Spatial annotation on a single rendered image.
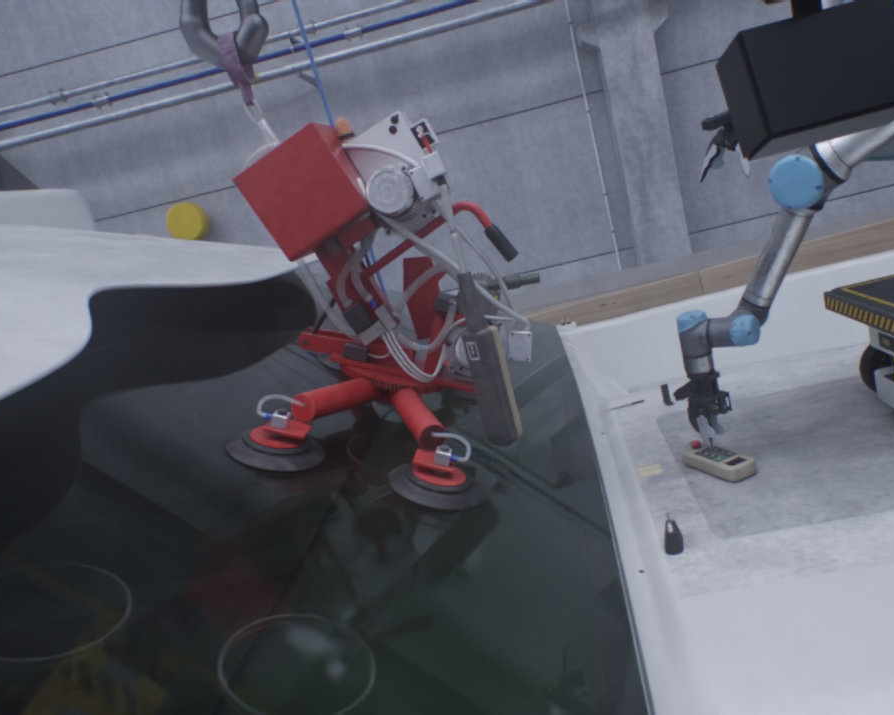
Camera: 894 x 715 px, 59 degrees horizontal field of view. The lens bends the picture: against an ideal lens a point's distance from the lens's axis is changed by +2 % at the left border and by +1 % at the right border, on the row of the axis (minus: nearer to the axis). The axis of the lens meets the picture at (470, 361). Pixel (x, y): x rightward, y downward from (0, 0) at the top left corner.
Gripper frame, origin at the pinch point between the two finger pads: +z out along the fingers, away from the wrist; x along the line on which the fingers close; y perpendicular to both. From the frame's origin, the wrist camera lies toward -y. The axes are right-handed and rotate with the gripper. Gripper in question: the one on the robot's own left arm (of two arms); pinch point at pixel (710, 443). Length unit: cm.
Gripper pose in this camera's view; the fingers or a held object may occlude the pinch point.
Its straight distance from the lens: 218.9
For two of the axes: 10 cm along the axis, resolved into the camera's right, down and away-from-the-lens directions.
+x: 8.9, -3.0, 3.4
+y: 3.9, 1.2, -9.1
